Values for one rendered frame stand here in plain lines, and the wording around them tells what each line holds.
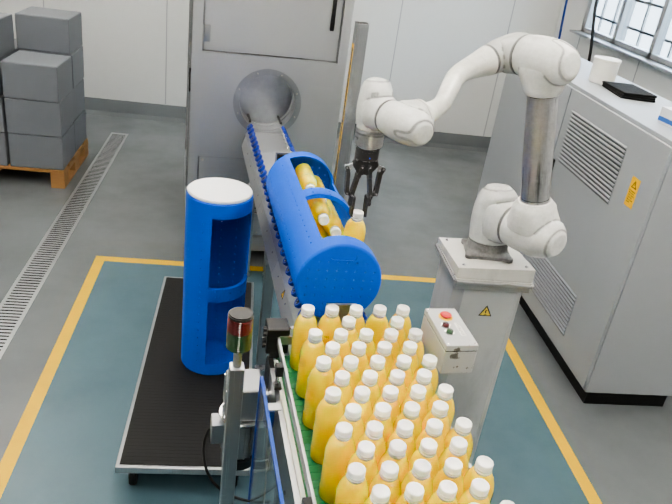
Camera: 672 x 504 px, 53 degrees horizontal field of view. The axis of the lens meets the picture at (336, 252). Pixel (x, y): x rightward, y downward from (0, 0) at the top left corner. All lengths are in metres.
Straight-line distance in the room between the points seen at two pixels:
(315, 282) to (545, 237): 0.81
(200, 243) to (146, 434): 0.82
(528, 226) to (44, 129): 3.94
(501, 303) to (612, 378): 1.32
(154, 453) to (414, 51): 5.40
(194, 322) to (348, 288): 1.11
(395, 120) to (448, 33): 5.47
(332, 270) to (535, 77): 0.88
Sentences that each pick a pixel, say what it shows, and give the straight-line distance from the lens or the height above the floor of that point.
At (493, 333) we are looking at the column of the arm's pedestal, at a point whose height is 0.76.
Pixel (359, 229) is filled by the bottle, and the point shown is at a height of 1.25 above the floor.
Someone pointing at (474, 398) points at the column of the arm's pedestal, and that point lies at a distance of 2.92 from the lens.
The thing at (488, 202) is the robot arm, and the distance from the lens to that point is 2.56.
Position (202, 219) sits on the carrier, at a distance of 2.87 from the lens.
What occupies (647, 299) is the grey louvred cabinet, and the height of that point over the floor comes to 0.66.
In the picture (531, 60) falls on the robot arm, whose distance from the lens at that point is 2.26.
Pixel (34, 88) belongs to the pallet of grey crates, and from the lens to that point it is 5.41.
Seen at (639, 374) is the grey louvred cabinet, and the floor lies 0.21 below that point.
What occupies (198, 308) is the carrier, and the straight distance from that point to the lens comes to 3.08.
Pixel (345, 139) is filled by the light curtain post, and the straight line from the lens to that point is 3.50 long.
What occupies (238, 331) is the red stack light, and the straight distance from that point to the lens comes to 1.66.
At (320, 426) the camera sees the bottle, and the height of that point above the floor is 1.02.
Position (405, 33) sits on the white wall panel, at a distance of 7.29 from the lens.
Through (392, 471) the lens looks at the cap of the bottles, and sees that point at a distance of 1.52.
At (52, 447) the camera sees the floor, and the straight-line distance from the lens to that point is 3.19.
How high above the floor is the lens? 2.16
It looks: 27 degrees down
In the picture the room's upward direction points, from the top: 8 degrees clockwise
